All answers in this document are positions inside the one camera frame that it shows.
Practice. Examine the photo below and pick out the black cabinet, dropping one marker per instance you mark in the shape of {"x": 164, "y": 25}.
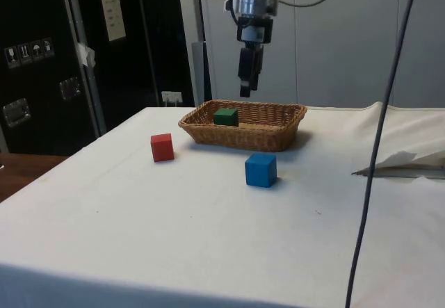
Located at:
{"x": 45, "y": 96}

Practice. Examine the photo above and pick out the pale lockers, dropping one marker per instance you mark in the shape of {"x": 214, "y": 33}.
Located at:
{"x": 340, "y": 54}

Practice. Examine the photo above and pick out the wicker basket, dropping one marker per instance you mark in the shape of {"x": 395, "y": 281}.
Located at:
{"x": 264, "y": 132}

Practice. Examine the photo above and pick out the green cube block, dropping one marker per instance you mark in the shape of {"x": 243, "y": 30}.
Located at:
{"x": 226, "y": 117}

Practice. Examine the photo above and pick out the red cube block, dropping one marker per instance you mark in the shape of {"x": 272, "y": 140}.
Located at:
{"x": 162, "y": 147}

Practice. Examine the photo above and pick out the blue cube block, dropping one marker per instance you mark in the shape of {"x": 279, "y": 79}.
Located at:
{"x": 260, "y": 170}

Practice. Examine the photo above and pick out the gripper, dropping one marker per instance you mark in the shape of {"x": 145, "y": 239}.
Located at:
{"x": 255, "y": 30}

